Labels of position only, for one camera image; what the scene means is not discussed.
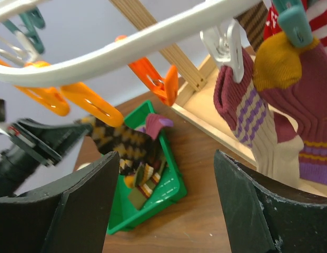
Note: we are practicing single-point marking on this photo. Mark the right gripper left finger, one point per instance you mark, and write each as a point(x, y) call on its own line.
point(70, 214)

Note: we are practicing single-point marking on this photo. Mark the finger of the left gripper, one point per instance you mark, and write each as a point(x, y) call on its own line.
point(55, 139)

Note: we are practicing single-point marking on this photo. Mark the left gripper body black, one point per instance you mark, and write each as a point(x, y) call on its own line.
point(15, 165)

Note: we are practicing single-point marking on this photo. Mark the orange plastic clothes peg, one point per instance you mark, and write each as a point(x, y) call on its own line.
point(165, 88)

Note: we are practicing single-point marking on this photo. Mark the cream maroon purple sock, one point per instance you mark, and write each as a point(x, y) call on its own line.
point(271, 137)

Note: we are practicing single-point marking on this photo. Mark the brown striped sock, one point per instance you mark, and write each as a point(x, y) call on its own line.
point(253, 22)

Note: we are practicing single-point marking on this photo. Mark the teal plastic clothes peg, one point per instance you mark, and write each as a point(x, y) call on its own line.
point(293, 22)

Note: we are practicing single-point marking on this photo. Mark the white round clip hanger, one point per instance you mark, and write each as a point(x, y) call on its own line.
point(115, 55)

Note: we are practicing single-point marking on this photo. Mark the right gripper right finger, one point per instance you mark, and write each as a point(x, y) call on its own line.
point(264, 215)

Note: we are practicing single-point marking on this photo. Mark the white plastic clothes peg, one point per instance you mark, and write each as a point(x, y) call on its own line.
point(225, 48)

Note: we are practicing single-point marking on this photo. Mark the red white striped sock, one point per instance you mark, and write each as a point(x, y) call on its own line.
point(316, 12)

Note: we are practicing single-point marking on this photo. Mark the wooden hanger stand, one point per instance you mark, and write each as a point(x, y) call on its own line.
point(194, 101)

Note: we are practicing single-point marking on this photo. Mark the green plastic tray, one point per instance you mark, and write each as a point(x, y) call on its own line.
point(132, 207)

